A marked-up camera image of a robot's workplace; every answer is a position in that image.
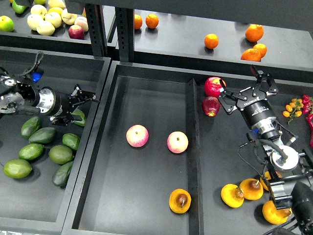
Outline pale yellow pear right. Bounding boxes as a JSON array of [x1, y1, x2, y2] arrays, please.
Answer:
[[61, 9, 78, 25]]

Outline red chili peppers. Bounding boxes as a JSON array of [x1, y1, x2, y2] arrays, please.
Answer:
[[302, 94, 313, 147]]

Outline black tray divider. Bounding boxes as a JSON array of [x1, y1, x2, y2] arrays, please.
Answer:
[[185, 79, 204, 235]]

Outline bright red apple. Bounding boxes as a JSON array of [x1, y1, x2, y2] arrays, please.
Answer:
[[204, 76, 222, 98]]

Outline pink apple left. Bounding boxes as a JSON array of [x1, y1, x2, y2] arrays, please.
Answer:
[[126, 124, 149, 147]]

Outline black perforated shelf post right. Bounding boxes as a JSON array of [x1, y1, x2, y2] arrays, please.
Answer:
[[115, 7, 134, 62]]

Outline orange centre of shelf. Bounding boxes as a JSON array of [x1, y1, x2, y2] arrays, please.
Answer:
[[204, 34, 219, 49]]

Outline yellow pear with brown stem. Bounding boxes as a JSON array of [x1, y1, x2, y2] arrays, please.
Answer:
[[169, 188, 191, 214]]

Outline green avocado middle left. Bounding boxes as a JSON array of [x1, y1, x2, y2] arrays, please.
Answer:
[[19, 143, 45, 161]]

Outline orange cherry tomato bunch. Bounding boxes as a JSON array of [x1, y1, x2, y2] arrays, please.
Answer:
[[282, 98, 304, 124]]

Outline pink peach on shelf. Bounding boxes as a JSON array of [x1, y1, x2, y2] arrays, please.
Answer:
[[74, 16, 89, 32]]

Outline orange front right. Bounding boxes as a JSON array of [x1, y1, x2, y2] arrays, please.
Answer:
[[241, 48, 262, 62]]

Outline pale yellow pear front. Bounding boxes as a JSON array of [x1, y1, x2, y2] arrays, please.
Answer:
[[36, 21, 55, 36]]

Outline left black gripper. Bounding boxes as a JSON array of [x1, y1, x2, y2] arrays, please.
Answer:
[[49, 84, 99, 126]]

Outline pale yellow pear back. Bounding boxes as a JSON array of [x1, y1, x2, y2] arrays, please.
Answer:
[[30, 4, 47, 19]]

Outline dark avocado upper left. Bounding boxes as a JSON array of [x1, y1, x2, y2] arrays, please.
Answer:
[[21, 116, 42, 139]]

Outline green avocado right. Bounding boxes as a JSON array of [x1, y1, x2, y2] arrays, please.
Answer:
[[62, 133, 80, 151]]

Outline yellow pear of group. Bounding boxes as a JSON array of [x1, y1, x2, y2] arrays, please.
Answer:
[[239, 178, 264, 200], [221, 184, 245, 208]]

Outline light green avocado bottom left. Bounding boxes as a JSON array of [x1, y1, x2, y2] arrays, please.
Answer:
[[3, 159, 32, 179]]

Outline yellow lemon on shelf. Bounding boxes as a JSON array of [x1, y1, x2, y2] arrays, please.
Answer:
[[48, 6, 63, 16]]

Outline orange half hidden by post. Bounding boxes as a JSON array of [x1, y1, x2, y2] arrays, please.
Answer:
[[134, 14, 143, 30]]

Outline pink apple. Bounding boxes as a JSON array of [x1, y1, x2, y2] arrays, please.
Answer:
[[167, 131, 189, 154], [126, 124, 149, 147]]

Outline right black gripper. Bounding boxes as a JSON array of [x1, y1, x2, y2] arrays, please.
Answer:
[[217, 65, 279, 130]]

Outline large orange top right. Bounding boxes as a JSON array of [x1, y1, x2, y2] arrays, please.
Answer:
[[245, 24, 264, 43]]

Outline dark red apple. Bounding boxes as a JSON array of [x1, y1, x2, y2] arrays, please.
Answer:
[[201, 96, 220, 117]]

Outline pale yellow pear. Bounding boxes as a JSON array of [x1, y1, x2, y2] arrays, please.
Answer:
[[45, 12, 62, 28], [27, 14, 43, 31], [30, 4, 47, 19], [61, 9, 78, 25], [36, 21, 55, 36]]

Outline yellow pear left of group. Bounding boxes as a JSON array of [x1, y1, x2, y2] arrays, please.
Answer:
[[221, 184, 245, 208]]

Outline dark green avocado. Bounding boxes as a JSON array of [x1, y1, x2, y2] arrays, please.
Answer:
[[52, 161, 74, 188]]

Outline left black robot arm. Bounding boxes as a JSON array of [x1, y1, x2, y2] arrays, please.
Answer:
[[0, 51, 96, 126]]

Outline pale yellow pear left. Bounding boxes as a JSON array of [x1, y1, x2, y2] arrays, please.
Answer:
[[27, 14, 43, 31]]

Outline small orange right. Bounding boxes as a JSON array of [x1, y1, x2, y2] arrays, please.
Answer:
[[253, 43, 268, 58]]

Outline green avocado centre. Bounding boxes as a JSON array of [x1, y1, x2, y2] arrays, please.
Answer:
[[48, 145, 74, 165]]

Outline pink apple right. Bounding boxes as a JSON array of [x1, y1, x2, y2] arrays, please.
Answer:
[[167, 131, 189, 154]]

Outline yellow pear middle of group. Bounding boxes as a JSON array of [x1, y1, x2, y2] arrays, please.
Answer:
[[239, 178, 264, 200]]

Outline pale yellow pear centre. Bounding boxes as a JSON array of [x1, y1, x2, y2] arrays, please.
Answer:
[[45, 12, 62, 28]]

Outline green avocado at tray edge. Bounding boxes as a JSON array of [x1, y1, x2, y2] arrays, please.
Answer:
[[71, 108, 87, 127]]

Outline black perforated shelf post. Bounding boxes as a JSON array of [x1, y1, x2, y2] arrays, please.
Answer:
[[115, 7, 134, 62], [85, 3, 108, 57]]

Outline red apple on shelf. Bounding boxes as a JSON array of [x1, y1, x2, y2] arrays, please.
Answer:
[[68, 24, 85, 40]]

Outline black perforated shelf post left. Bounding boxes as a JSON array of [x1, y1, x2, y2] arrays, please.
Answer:
[[85, 3, 108, 57]]

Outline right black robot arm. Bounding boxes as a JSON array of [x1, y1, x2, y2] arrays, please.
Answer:
[[218, 66, 313, 235]]

